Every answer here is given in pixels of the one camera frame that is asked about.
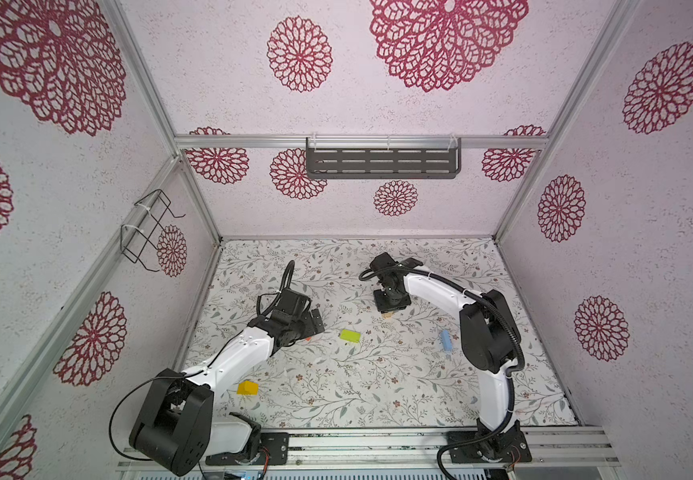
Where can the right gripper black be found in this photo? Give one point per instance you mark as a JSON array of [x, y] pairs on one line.
[[383, 308]]

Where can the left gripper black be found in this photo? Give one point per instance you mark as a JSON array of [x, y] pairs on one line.
[[310, 327]]

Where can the light blue wood block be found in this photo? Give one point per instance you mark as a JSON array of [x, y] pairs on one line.
[[446, 341]]

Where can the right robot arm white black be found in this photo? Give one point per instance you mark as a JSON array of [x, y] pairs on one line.
[[489, 338]]

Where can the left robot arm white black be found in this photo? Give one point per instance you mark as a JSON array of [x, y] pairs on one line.
[[176, 427]]

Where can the lime green wood block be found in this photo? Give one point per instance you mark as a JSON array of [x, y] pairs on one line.
[[350, 336]]

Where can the yellow wood block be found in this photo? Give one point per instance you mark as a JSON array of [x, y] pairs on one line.
[[248, 388]]

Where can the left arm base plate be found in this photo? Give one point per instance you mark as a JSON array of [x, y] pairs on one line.
[[265, 449]]

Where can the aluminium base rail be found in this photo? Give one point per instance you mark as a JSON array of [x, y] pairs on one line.
[[415, 448]]

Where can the grey metal wall shelf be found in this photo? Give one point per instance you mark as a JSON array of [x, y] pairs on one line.
[[388, 160]]

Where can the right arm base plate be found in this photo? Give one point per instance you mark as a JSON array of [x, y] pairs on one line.
[[508, 447]]

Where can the black wire wall rack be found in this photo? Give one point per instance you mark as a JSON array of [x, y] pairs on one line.
[[138, 236]]

